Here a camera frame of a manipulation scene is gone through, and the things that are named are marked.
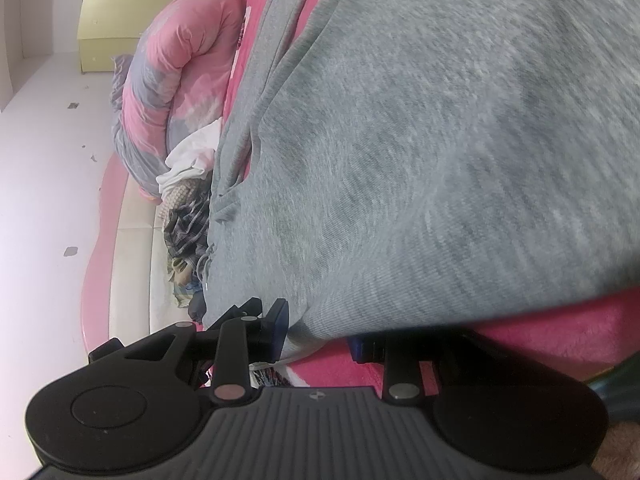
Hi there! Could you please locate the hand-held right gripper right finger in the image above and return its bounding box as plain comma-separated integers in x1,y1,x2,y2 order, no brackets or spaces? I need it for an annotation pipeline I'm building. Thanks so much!
350,331,453,405

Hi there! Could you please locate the beige knit garment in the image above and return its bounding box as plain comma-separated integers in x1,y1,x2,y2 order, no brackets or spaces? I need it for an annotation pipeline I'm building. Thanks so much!
162,177,210,211

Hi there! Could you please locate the tan garment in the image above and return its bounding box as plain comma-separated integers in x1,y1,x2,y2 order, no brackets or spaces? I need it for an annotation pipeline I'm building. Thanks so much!
167,257,193,286

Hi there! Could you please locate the plaid garment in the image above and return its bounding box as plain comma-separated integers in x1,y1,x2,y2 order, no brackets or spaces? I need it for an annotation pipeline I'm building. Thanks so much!
164,197,212,262

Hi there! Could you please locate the pink white headboard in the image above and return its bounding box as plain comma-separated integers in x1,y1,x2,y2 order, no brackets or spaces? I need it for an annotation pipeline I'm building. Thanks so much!
82,152,203,356

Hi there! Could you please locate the pink grey rolled quilt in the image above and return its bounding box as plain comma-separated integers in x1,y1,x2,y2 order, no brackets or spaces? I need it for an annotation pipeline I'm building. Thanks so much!
111,0,247,202

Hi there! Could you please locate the pink floral blanket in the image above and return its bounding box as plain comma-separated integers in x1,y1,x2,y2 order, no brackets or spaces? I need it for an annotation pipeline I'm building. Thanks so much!
207,0,640,393

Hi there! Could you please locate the white garment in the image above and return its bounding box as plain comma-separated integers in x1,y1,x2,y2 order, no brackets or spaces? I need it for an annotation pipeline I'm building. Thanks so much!
156,117,224,200

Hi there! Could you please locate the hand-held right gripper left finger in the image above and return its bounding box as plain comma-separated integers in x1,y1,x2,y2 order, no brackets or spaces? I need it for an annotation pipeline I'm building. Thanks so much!
125,298,290,405

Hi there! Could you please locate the pale yellow wardrobe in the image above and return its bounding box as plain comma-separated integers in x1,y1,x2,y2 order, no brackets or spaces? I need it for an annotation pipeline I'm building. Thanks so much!
77,0,263,75

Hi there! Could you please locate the dark grey garment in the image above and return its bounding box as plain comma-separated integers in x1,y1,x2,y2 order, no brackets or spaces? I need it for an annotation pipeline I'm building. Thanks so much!
189,290,208,323

